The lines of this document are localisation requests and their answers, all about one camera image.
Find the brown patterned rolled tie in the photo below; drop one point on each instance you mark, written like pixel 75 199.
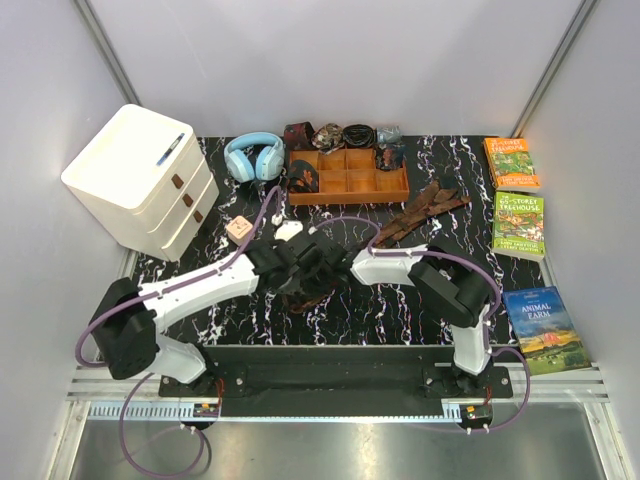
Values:
pixel 328 138

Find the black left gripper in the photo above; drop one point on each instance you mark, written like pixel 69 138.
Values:
pixel 295 284

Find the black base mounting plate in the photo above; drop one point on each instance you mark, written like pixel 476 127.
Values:
pixel 258 368

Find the orange compartment tray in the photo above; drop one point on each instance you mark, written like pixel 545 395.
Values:
pixel 350 177

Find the dark red rolled tie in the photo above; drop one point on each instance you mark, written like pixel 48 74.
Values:
pixel 299 136

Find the orange treehouse book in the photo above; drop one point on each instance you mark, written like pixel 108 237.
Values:
pixel 511 165

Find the black marble pattern mat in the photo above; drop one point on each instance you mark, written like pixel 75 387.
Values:
pixel 357 315

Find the blue Animal Farm book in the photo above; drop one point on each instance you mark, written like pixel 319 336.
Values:
pixel 547 338

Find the aluminium front rail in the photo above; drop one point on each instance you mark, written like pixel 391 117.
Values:
pixel 127 401

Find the brown floral long tie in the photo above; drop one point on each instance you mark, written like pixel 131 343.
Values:
pixel 434 200

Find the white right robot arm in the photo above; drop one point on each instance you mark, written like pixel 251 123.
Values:
pixel 455 288

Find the white three-drawer cabinet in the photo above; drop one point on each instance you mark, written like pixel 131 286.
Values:
pixel 155 210

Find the pink cube power adapter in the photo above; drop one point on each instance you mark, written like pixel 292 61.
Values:
pixel 238 229

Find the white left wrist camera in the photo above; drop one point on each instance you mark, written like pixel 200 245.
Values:
pixel 285 229

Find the black orange-leaf rolled tie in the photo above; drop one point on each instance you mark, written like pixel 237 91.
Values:
pixel 302 177

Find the green treehouse book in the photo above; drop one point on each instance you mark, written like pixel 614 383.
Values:
pixel 518 226

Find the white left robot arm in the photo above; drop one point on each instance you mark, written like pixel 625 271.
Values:
pixel 129 323

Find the grey blue rolled tie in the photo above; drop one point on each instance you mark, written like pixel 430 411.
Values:
pixel 390 134

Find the light blue headphones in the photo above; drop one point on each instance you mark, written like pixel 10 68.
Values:
pixel 257 156

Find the blue pen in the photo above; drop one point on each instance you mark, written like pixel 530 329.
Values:
pixel 170 149

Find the dark floral rolled tie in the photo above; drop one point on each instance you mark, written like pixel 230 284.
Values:
pixel 390 156

